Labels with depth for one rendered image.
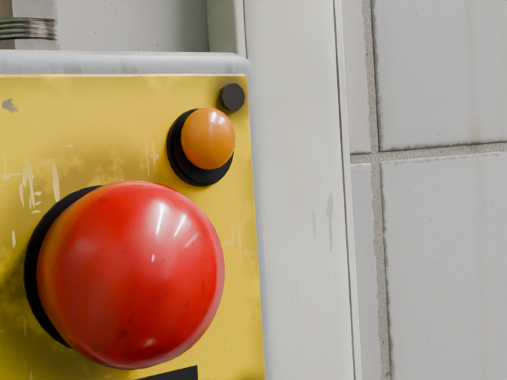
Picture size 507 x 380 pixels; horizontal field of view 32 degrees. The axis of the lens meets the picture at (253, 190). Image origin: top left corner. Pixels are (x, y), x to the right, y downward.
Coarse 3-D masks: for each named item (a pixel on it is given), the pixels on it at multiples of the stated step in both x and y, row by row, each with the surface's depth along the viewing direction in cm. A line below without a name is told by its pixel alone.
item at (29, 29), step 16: (0, 0) 22; (16, 0) 22; (32, 0) 22; (48, 0) 22; (0, 16) 22; (16, 16) 22; (32, 16) 22; (48, 16) 22; (0, 32) 22; (16, 32) 22; (32, 32) 22; (48, 32) 22; (0, 48) 22; (16, 48) 22; (32, 48) 22; (48, 48) 22
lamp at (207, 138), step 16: (192, 112) 21; (208, 112) 21; (192, 128) 21; (208, 128) 21; (224, 128) 21; (192, 144) 21; (208, 144) 21; (224, 144) 21; (192, 160) 21; (208, 160) 21; (224, 160) 21
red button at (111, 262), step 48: (96, 192) 18; (144, 192) 18; (48, 240) 18; (96, 240) 17; (144, 240) 18; (192, 240) 18; (48, 288) 18; (96, 288) 17; (144, 288) 18; (192, 288) 18; (96, 336) 18; (144, 336) 18; (192, 336) 19
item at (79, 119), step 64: (0, 64) 19; (64, 64) 20; (128, 64) 21; (192, 64) 22; (0, 128) 19; (64, 128) 20; (128, 128) 20; (256, 128) 23; (0, 192) 19; (64, 192) 20; (192, 192) 22; (256, 192) 23; (0, 256) 19; (256, 256) 23; (0, 320) 19; (256, 320) 23
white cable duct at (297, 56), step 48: (240, 0) 29; (288, 0) 30; (336, 0) 32; (240, 48) 29; (288, 48) 30; (336, 48) 32; (288, 96) 30; (336, 96) 32; (288, 144) 30; (336, 144) 32; (288, 192) 30; (336, 192) 32; (288, 240) 30; (336, 240) 32; (288, 288) 30; (336, 288) 32; (288, 336) 30; (336, 336) 32
